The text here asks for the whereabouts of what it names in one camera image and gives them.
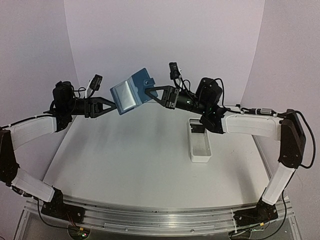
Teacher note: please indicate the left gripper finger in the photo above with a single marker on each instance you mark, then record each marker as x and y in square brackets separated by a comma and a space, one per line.
[95, 113]
[100, 103]

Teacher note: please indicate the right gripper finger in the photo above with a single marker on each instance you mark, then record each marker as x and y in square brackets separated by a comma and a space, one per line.
[162, 101]
[159, 89]

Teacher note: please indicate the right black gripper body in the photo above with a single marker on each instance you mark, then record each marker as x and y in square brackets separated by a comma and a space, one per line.
[198, 104]

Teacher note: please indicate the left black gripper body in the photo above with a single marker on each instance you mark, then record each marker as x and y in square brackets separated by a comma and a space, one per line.
[78, 111]

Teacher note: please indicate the blue card holder wallet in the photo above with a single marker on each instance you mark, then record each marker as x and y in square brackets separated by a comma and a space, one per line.
[130, 93]

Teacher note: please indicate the black VIP card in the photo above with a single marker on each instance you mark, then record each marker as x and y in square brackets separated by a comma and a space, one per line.
[197, 128]

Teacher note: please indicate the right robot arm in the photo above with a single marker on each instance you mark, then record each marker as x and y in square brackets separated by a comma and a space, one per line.
[283, 127]

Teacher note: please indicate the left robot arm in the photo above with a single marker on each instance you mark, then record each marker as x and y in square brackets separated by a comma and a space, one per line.
[13, 136]

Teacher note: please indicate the white plastic tray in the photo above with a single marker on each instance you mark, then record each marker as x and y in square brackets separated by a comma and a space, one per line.
[199, 144]

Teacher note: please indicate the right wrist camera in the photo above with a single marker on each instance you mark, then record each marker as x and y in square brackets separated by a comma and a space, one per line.
[175, 74]

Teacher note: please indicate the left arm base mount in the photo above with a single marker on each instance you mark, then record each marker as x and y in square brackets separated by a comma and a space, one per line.
[56, 208]

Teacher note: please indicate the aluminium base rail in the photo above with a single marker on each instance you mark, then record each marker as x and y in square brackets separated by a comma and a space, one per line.
[113, 221]

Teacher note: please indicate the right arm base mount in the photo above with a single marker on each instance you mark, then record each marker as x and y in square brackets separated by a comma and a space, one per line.
[261, 213]

